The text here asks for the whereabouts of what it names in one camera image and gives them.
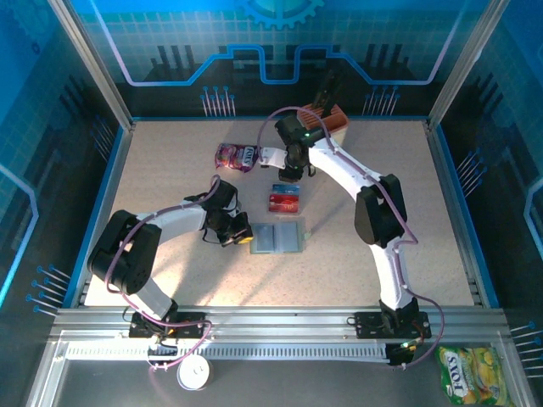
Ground white round lid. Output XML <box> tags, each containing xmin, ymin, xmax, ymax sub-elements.
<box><xmin>176</xmin><ymin>355</ymin><xmax>212</xmax><ymax>391</ymax></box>

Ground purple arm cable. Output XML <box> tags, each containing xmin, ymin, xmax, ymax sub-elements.
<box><xmin>256</xmin><ymin>105</ymin><xmax>446</xmax><ymax>370</ymax></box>
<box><xmin>104</xmin><ymin>174</ymin><xmax>221</xmax><ymax>374</ymax></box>

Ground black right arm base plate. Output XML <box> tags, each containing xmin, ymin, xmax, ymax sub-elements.
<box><xmin>354</xmin><ymin>310</ymin><xmax>433</xmax><ymax>340</ymax></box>

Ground green card holder clear sleeves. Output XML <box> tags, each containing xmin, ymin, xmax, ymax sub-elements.
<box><xmin>249</xmin><ymin>218</ymin><xmax>313</xmax><ymax>255</ymax></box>

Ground aluminium frame beam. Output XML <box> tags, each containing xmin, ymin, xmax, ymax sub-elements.
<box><xmin>49</xmin><ymin>307</ymin><xmax>512</xmax><ymax>340</ymax></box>

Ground small black electronics board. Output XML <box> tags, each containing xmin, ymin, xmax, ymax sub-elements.
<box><xmin>388</xmin><ymin>338</ymin><xmax>421</xmax><ymax>370</ymax></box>

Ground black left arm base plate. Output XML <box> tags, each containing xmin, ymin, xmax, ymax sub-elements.
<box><xmin>128</xmin><ymin>310</ymin><xmax>210</xmax><ymax>340</ymax></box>

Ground white slotted cable duct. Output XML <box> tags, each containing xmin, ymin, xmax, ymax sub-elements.
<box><xmin>65</xmin><ymin>343</ymin><xmax>390</xmax><ymax>362</ymax></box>

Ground purple candy bag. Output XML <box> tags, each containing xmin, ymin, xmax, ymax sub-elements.
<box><xmin>214</xmin><ymin>142</ymin><xmax>263</xmax><ymax>173</ymax></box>

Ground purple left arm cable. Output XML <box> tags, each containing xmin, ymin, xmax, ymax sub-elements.
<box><xmin>104</xmin><ymin>174</ymin><xmax>221</xmax><ymax>374</ymax></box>

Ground aluminium frame post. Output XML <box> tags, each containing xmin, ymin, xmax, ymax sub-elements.
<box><xmin>425</xmin><ymin>0</ymin><xmax>512</xmax><ymax>131</ymax></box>
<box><xmin>47</xmin><ymin>0</ymin><xmax>137</xmax><ymax>131</ymax></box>

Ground black handled knife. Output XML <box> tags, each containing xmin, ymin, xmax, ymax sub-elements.
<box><xmin>322</xmin><ymin>80</ymin><xmax>344</xmax><ymax>118</ymax></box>
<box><xmin>313</xmin><ymin>70</ymin><xmax>336</xmax><ymax>107</ymax></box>

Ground aluminium side rail blue edge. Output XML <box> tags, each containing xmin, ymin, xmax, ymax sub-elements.
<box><xmin>425</xmin><ymin>120</ymin><xmax>500</xmax><ymax>309</ymax></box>
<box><xmin>63</xmin><ymin>120</ymin><xmax>137</xmax><ymax>309</ymax></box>

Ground beige knife block orange top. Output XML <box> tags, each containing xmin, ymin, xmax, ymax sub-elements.
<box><xmin>296</xmin><ymin>103</ymin><xmax>351</xmax><ymax>148</ymax></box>

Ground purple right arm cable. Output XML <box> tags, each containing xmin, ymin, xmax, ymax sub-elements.
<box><xmin>256</xmin><ymin>105</ymin><xmax>446</xmax><ymax>370</ymax></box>

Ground yellow green candy bag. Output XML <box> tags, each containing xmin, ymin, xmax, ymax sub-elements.
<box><xmin>436</xmin><ymin>345</ymin><xmax>517</xmax><ymax>407</ymax></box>

